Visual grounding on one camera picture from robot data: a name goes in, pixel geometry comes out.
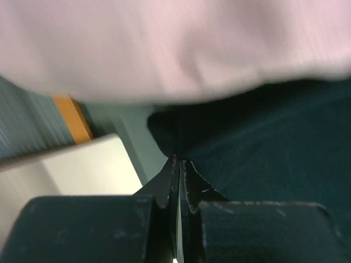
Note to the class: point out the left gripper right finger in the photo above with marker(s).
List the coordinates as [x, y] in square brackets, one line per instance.
[215, 229]

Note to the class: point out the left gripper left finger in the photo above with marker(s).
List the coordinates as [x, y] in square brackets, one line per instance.
[123, 228]

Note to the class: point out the black t-shirt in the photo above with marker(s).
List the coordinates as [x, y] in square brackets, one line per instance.
[279, 142]

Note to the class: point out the orange wooden rack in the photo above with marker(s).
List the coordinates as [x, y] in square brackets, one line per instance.
[74, 119]

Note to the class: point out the pink t-shirt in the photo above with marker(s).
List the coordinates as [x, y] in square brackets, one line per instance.
[170, 51]

